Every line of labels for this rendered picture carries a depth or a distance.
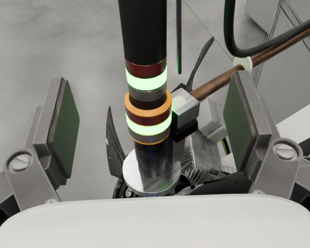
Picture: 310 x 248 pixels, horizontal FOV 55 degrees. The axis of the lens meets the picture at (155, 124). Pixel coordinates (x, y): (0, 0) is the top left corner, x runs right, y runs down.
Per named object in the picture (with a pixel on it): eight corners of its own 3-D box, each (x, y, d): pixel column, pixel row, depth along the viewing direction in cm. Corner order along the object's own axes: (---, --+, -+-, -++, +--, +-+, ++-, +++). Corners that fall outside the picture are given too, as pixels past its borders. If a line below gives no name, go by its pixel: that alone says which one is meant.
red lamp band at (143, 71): (150, 47, 26) (149, 35, 25) (174, 67, 24) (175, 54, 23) (117, 63, 25) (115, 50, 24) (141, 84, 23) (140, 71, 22)
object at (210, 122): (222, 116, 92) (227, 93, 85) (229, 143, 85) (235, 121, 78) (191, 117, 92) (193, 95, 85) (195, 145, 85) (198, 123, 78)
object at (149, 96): (151, 71, 28) (150, 61, 27) (174, 90, 26) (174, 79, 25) (120, 86, 27) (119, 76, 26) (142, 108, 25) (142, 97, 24)
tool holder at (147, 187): (168, 133, 41) (169, 77, 33) (204, 167, 37) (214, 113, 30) (112, 168, 37) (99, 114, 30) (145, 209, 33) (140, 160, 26)
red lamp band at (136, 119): (152, 87, 30) (152, 77, 29) (181, 111, 28) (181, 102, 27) (116, 106, 29) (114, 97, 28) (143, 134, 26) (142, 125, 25)
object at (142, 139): (153, 105, 32) (153, 97, 31) (179, 129, 30) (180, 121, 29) (119, 124, 30) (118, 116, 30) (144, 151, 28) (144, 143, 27)
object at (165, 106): (153, 108, 32) (152, 75, 29) (179, 132, 30) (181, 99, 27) (120, 126, 31) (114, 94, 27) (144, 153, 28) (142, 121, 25)
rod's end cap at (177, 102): (176, 105, 33) (177, 91, 31) (189, 115, 32) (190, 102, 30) (162, 113, 32) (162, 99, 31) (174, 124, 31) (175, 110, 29)
